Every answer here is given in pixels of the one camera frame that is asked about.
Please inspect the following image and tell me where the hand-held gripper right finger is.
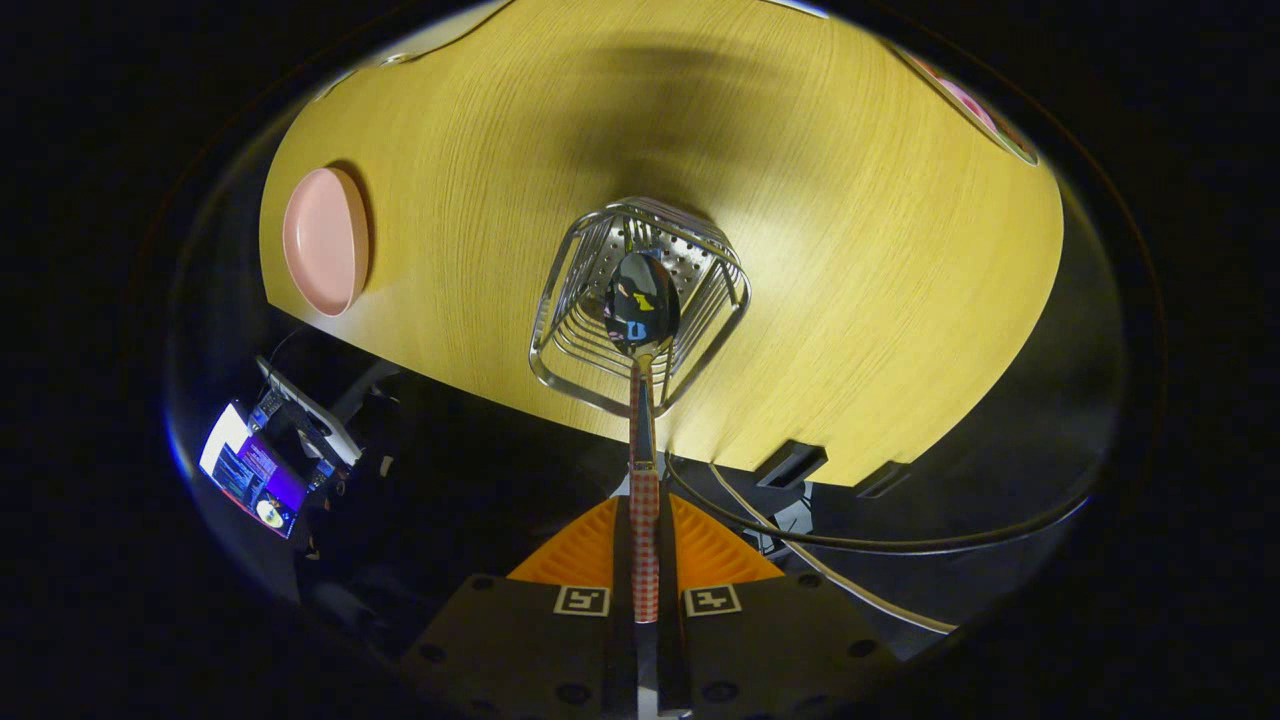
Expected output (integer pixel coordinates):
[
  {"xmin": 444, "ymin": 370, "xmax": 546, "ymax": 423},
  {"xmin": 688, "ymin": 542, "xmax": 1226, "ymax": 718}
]
[{"xmin": 657, "ymin": 493, "xmax": 901, "ymax": 720}]

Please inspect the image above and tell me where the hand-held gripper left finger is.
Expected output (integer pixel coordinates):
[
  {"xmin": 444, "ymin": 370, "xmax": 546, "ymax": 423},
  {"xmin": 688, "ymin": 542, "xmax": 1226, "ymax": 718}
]
[{"xmin": 400, "ymin": 493, "xmax": 638, "ymax": 720}]

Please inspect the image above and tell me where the checkered handle spoon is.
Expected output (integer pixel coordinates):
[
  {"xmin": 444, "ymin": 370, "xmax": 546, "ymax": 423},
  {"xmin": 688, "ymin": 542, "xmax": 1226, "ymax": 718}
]
[{"xmin": 604, "ymin": 250, "xmax": 682, "ymax": 625}]

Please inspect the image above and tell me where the open laptop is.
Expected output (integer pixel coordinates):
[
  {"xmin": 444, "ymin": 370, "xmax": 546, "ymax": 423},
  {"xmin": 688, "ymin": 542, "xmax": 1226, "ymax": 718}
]
[{"xmin": 198, "ymin": 355, "xmax": 363, "ymax": 541}]

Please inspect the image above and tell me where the pink plate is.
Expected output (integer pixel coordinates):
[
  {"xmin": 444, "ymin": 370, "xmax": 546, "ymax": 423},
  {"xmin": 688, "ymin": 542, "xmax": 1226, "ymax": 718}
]
[{"xmin": 282, "ymin": 167, "xmax": 371, "ymax": 318}]

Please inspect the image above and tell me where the round plate with food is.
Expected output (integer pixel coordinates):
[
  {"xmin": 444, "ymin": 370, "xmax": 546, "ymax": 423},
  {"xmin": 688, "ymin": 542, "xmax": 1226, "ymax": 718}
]
[{"xmin": 895, "ymin": 45, "xmax": 1041, "ymax": 168}]

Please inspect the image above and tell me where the white cable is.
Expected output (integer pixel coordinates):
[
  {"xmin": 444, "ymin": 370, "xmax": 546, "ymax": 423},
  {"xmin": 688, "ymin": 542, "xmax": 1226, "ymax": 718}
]
[{"xmin": 710, "ymin": 465, "xmax": 956, "ymax": 636}]

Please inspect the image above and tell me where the black cable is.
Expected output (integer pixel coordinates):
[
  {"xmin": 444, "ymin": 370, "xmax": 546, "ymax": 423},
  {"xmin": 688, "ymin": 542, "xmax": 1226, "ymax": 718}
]
[{"xmin": 665, "ymin": 450, "xmax": 1091, "ymax": 556}]

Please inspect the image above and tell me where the black table bracket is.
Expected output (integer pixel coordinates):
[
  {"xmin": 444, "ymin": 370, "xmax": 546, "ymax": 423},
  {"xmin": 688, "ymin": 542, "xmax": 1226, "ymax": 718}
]
[
  {"xmin": 855, "ymin": 460, "xmax": 913, "ymax": 499},
  {"xmin": 755, "ymin": 440, "xmax": 829, "ymax": 491}
]

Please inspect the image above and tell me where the metal wire basket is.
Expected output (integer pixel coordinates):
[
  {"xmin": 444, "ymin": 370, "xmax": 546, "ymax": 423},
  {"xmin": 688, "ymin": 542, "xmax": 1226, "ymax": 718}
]
[{"xmin": 528, "ymin": 196, "xmax": 752, "ymax": 419}]

